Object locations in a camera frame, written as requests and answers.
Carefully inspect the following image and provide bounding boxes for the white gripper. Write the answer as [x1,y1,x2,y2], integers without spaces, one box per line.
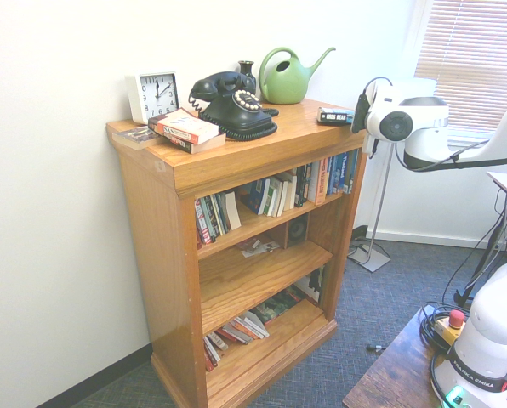
[361,82,393,156]

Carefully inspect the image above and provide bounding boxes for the dark paperback book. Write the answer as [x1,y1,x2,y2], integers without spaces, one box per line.
[316,105,357,127]

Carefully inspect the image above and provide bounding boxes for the teal blue book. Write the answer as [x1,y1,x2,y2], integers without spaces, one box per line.
[345,149,361,195]

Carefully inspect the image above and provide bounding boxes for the dark blue travel book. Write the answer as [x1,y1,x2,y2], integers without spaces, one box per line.
[336,152,350,194]

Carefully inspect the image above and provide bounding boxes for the blue yellow spine book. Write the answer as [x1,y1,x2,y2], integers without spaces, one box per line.
[326,156,339,197]

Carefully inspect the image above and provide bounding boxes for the tall orange book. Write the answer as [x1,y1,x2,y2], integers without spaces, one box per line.
[310,158,329,207]

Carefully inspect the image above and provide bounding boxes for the black spine book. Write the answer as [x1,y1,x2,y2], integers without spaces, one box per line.
[293,164,315,209]

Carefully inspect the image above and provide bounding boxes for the paperback book white pages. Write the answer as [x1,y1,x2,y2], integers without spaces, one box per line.
[263,175,284,218]

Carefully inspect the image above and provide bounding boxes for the blue cover book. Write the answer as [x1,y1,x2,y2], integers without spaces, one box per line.
[245,178,272,216]

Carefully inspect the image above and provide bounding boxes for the red black paperback book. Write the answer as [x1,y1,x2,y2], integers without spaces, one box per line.
[150,126,227,156]

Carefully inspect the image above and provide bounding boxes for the cream leaning book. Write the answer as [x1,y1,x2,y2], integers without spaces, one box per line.
[224,190,243,232]

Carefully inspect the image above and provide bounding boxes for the orange white paperback book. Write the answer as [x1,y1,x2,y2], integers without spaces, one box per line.
[147,106,221,146]

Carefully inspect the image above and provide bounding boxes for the white black picture book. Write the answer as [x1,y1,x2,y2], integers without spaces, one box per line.
[305,264,328,305]

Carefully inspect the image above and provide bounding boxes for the dark green spine book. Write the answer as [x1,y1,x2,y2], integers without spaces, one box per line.
[205,193,231,238]

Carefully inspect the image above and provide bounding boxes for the red white spine book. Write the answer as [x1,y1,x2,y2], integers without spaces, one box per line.
[194,197,214,246]

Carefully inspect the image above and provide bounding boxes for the flat dark green book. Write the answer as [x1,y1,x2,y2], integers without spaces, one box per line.
[252,292,306,327]

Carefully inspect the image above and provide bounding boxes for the flat dark brown book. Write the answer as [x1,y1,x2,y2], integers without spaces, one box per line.
[111,125,162,151]

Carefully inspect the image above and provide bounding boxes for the white book red marks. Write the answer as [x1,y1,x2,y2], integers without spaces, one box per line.
[239,310,271,340]

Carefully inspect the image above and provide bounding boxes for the green watering can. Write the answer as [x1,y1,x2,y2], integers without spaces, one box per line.
[258,46,337,105]

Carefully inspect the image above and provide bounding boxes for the window blinds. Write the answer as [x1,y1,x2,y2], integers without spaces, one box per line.
[414,0,507,133]

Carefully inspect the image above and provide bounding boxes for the black vase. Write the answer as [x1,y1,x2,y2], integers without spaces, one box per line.
[236,59,257,93]

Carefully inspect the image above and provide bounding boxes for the black rotary telephone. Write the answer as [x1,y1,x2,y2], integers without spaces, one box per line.
[187,71,281,143]

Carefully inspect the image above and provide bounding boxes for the dark round speaker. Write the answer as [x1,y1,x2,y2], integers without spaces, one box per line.
[288,218,309,245]

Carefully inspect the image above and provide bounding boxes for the metal floor stand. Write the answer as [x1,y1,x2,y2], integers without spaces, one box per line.
[347,142,394,274]

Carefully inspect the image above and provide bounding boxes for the black tripod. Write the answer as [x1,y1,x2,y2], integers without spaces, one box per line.
[452,160,507,308]

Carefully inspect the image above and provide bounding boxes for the loose paper cards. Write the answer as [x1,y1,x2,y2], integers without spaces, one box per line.
[235,236,282,259]

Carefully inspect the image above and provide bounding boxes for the wooden bookshelf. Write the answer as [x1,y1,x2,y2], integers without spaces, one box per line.
[105,98,369,408]

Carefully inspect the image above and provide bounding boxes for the white square clock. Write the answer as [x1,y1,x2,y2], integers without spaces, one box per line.
[123,71,182,126]

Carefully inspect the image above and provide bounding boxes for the yellow red emergency stop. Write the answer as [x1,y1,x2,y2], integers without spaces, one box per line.
[433,309,468,346]

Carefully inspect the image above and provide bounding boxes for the rustic brown wooden table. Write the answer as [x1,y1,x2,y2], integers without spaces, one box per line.
[342,304,507,408]

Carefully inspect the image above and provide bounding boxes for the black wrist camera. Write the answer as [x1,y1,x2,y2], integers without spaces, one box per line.
[350,93,370,134]

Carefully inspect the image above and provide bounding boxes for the coiled black cable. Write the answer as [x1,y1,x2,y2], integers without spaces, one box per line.
[419,300,455,354]

